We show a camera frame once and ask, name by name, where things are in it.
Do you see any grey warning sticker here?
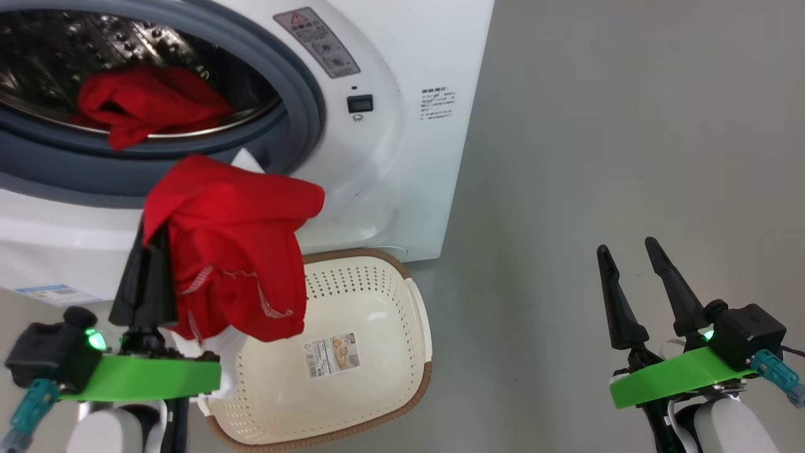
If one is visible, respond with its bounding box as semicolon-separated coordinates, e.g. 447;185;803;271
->
273;7;362;80

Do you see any cream basket with brown rim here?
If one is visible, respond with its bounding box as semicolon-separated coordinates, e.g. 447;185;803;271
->
197;248;434;453

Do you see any teal left camera connector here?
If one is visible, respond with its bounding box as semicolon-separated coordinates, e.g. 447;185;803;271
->
0;377;62;451

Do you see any paper label in basket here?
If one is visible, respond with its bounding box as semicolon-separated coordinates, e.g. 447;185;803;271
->
303;333;361;381

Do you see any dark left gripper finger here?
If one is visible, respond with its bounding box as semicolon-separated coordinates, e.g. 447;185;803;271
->
108;220;155;328
153;221;180;328

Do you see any white front-load washing machine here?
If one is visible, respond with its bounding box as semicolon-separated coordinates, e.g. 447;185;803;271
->
0;0;496;304

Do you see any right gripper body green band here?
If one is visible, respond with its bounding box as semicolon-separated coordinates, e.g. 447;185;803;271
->
608;345;758;413

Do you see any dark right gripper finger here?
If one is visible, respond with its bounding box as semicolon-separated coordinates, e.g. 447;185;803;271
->
644;237;713;338
596;245;650;352

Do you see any red garment with white lining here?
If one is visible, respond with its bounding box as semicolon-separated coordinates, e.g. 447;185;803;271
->
143;149;326;405

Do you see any teal camera connector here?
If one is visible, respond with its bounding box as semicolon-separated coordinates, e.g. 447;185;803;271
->
750;350;805;409
0;377;62;451

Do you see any steel washing machine drum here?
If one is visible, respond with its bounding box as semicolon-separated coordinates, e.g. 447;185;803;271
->
0;9;285;140

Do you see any grey rubber door seal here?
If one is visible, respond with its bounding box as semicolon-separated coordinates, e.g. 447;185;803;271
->
0;0;326;210

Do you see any teal right camera connector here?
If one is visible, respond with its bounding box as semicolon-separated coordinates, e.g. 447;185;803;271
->
750;350;805;409

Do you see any blue energy label sticker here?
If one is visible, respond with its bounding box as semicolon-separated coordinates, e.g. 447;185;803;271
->
13;284;103;308

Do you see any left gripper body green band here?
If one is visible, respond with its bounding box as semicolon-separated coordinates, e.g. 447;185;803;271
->
58;326;223;404

